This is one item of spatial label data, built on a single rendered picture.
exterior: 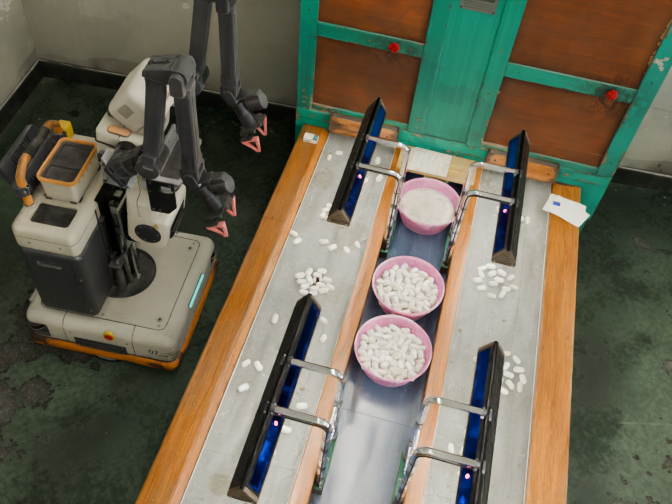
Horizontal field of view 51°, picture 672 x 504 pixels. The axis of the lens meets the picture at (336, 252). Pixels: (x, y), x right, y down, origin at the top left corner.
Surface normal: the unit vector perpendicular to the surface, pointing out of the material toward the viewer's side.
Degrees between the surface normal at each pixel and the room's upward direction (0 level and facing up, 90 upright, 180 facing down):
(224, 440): 0
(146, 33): 90
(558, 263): 0
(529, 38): 90
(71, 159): 0
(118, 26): 90
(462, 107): 90
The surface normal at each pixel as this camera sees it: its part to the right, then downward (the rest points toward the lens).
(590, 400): 0.07, -0.63
